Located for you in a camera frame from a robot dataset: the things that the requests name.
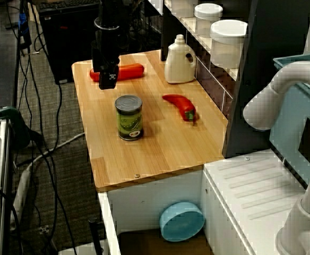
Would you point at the white toy kitchen sink unit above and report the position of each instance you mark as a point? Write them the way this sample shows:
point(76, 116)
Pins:
point(250, 186)

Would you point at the dark shelf unit with tiles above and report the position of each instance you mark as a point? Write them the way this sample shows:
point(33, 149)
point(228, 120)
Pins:
point(250, 106)

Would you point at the tall clear jar white lid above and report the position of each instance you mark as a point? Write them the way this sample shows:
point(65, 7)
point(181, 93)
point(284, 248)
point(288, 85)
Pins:
point(228, 45)

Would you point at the orange red toy sausage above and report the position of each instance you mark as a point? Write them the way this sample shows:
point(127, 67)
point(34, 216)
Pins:
point(131, 71)

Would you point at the red toy chili pepper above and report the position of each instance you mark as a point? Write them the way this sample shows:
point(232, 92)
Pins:
point(182, 105)

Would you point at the black stand pole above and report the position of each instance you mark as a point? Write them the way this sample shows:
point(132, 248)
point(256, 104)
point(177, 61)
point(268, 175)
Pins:
point(95, 233)

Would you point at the light blue plastic bowl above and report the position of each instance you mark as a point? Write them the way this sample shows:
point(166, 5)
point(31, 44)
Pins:
point(181, 225)

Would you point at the black keyboard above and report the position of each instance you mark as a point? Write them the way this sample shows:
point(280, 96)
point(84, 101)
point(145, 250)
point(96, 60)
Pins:
point(54, 4)

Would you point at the small clear jar white lid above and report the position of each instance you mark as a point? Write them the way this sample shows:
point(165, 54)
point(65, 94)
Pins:
point(208, 12)

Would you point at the dark desk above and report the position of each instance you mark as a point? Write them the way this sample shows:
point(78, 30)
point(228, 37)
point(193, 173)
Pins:
point(1, 66)

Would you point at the black computer tower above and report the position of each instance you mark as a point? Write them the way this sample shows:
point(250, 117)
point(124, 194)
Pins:
point(70, 47)

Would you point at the blue plastic bin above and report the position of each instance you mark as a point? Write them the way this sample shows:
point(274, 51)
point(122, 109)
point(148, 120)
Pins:
point(287, 127)

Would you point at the green clamp tool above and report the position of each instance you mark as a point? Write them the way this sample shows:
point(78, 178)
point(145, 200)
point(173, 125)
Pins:
point(9, 114)

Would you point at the grey toy faucet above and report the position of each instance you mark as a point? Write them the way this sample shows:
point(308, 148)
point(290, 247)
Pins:
point(274, 87)

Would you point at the green labelled tin can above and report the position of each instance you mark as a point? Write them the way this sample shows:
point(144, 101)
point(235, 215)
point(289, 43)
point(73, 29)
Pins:
point(129, 122)

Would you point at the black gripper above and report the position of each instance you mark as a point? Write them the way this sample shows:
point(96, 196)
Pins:
point(106, 53)

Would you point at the white detergent bottle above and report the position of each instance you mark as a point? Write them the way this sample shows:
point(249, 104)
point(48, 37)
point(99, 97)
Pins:
point(177, 66)

